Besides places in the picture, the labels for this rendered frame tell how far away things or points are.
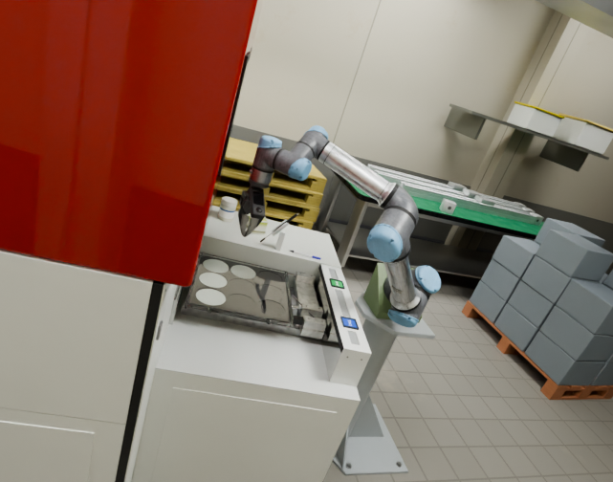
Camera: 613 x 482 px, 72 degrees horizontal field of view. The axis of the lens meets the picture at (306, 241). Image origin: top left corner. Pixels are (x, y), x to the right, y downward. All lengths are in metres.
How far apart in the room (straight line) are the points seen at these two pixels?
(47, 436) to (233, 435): 0.53
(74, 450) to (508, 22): 5.24
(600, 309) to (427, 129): 2.66
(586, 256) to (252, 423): 2.90
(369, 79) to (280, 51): 0.98
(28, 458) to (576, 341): 3.33
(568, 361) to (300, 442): 2.60
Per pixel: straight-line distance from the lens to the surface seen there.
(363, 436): 2.53
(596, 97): 6.55
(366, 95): 4.78
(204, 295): 1.49
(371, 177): 1.45
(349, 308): 1.56
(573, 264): 3.74
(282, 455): 1.56
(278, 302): 1.56
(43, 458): 1.31
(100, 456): 1.27
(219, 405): 1.39
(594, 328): 3.63
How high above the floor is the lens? 1.71
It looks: 22 degrees down
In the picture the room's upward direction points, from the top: 19 degrees clockwise
